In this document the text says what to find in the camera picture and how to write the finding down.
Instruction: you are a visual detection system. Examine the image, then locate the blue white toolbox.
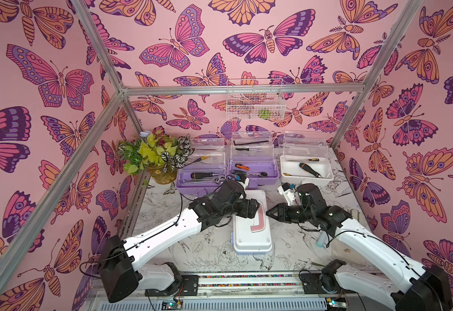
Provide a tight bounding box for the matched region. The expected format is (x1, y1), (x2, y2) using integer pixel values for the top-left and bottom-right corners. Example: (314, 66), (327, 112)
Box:
(232, 190), (273, 255)

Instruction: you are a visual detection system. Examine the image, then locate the white clear-lid toolbox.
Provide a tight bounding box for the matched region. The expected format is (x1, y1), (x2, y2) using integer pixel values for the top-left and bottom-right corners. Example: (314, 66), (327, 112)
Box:
(279, 131), (334, 187)

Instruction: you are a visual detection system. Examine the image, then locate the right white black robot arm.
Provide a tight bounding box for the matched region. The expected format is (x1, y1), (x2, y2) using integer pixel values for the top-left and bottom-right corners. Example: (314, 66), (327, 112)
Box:
(266, 183), (453, 310)

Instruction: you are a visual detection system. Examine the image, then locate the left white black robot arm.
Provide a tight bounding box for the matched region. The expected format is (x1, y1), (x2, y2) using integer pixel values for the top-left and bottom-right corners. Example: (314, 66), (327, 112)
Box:
(98, 180), (261, 303)

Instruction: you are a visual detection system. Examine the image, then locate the left purple toolbox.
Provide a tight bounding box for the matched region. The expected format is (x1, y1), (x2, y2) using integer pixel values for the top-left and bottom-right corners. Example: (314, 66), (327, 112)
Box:
(175, 136), (227, 198)

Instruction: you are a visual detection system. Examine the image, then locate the purple toolbox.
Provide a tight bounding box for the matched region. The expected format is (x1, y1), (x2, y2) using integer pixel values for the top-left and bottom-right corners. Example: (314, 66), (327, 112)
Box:
(227, 132), (279, 189)
(175, 136), (227, 198)

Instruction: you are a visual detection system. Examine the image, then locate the black orange screwdriver in white box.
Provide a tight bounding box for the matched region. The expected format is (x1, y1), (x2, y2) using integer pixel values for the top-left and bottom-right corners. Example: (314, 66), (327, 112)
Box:
(299, 163), (322, 178)

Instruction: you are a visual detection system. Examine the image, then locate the middle purple toolbox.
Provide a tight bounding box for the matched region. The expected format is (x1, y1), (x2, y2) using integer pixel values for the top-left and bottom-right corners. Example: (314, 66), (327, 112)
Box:
(227, 132), (279, 189)

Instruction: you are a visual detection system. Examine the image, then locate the potted green plant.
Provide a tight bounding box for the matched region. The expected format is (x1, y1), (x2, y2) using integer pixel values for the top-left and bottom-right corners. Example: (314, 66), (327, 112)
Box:
(118, 132), (194, 185)

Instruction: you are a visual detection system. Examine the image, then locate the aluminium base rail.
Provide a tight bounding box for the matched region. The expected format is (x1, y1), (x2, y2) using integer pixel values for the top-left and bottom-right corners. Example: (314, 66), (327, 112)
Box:
(82, 270), (418, 311)

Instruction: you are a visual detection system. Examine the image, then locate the white wire basket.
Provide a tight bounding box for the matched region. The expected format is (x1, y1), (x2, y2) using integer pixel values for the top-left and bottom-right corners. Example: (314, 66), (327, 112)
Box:
(225, 84), (286, 122)

